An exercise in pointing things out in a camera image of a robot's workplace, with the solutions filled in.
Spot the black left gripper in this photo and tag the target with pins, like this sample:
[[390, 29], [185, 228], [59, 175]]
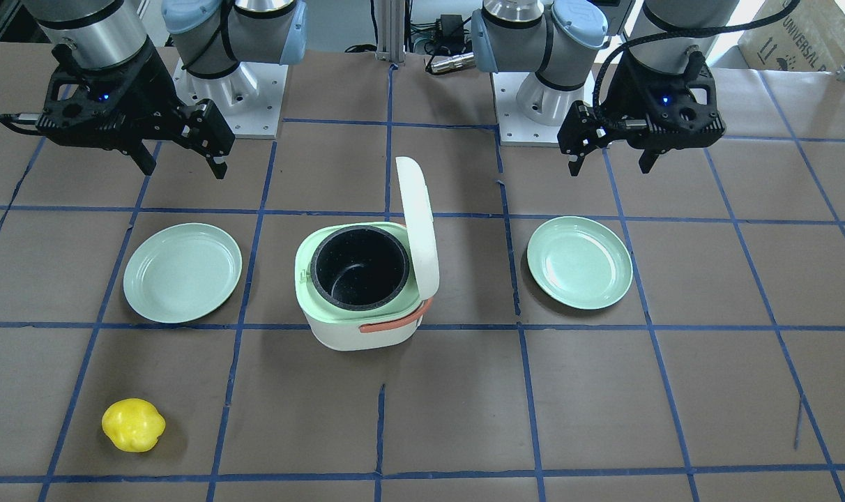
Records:
[[619, 96]]

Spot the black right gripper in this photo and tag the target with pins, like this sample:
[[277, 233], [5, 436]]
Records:
[[152, 90]]

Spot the white rice cooker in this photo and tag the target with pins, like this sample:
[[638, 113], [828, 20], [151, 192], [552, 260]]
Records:
[[368, 285]]

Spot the green plate robot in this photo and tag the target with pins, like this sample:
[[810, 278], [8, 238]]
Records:
[[182, 273], [579, 262]]

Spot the black power adapter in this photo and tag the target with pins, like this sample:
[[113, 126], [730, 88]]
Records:
[[450, 28]]

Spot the cardboard box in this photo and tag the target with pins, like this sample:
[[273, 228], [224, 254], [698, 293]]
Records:
[[810, 38]]

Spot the yellow toy pepper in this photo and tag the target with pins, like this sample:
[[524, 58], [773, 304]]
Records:
[[133, 425]]

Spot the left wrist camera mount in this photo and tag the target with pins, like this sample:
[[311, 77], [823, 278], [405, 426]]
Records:
[[680, 110]]

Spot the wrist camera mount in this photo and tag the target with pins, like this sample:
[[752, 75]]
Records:
[[82, 106], [680, 110]]

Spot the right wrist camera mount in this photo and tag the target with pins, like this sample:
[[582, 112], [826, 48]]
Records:
[[82, 106]]

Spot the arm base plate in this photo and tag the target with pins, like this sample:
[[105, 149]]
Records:
[[250, 98], [529, 112]]

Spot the aluminium frame post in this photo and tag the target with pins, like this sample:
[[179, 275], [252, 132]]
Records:
[[391, 29]]

